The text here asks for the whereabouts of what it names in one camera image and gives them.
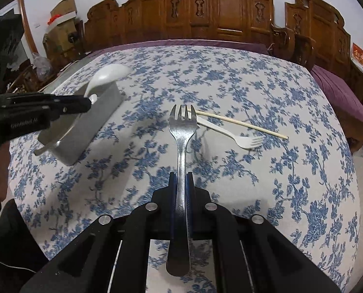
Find red box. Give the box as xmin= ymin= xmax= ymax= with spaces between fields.
xmin=352 ymin=43 xmax=363 ymax=68

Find large white ladle spoon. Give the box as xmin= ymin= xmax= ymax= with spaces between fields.
xmin=83 ymin=64 xmax=133 ymax=104

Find purple armchair cushion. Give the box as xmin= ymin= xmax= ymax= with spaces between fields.
xmin=311 ymin=65 xmax=363 ymax=126

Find large cardboard box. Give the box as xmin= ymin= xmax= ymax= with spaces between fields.
xmin=42 ymin=21 xmax=84 ymax=64

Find wooden chopstick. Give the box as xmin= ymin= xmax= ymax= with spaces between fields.
xmin=194 ymin=109 xmax=289 ymax=140

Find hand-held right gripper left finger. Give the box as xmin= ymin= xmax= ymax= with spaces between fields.
xmin=20 ymin=172 xmax=179 ymax=293

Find small cardboard box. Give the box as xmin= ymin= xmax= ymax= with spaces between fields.
xmin=50 ymin=0 xmax=78 ymax=26

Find metal fork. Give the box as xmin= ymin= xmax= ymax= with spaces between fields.
xmin=166 ymin=104 xmax=198 ymax=277

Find clear plastic bag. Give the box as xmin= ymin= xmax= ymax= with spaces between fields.
xmin=32 ymin=52 xmax=52 ymax=80

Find blue floral tablecloth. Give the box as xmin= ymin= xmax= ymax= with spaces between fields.
xmin=9 ymin=45 xmax=360 ymax=293

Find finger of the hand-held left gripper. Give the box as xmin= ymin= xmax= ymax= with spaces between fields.
xmin=52 ymin=95 xmax=92 ymax=106
xmin=50 ymin=104 xmax=92 ymax=119

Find curved wooden frame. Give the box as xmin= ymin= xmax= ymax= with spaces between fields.
xmin=18 ymin=0 xmax=38 ymax=54

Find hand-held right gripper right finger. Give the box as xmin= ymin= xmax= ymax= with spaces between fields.
xmin=186 ymin=172 xmax=342 ymax=293

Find purple sofa cushion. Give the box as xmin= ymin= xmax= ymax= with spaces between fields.
xmin=90 ymin=39 xmax=267 ymax=56

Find white plastic fork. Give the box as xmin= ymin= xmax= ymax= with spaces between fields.
xmin=197 ymin=116 xmax=265 ymax=150

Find carved wooden armchair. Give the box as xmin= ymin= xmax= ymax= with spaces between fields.
xmin=271 ymin=0 xmax=353 ymax=77

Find carved wooden sofa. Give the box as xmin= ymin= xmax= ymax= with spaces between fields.
xmin=84 ymin=0 xmax=275 ymax=51

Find grey metal tray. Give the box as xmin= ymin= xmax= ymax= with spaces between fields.
xmin=33 ymin=81 xmax=127 ymax=167

